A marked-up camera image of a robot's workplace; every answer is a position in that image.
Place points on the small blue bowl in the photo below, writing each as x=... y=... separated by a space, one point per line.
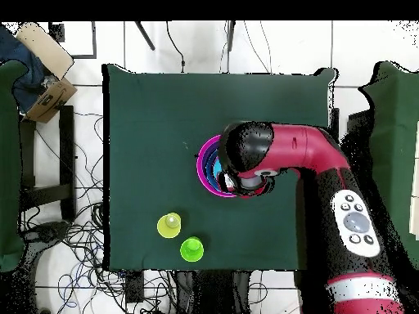
x=217 y=168

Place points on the black stand frame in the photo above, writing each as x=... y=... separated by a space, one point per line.
x=67 y=147

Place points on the beige cushion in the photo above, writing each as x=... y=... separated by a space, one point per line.
x=45 y=49

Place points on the large pink bowl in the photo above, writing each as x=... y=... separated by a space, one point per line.
x=200 y=170

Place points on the black pedestal foot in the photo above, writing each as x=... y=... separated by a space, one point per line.
x=49 y=230

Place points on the medium blue bowl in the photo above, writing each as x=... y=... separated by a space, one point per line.
x=211 y=163

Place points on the brown cardboard box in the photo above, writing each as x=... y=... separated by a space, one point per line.
x=49 y=101

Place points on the dark blue cloth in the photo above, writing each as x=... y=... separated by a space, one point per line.
x=23 y=81

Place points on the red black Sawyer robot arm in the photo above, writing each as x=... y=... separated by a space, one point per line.
x=311 y=153

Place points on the black floor box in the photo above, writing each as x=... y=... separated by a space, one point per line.
x=134 y=287

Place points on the dark green tablecloth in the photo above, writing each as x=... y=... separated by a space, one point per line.
x=157 y=104

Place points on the green cup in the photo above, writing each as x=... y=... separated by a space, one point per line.
x=191 y=250

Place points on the black box cabinet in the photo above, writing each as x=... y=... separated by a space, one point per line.
x=358 y=127

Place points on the yellow cup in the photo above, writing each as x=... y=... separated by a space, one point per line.
x=167 y=227

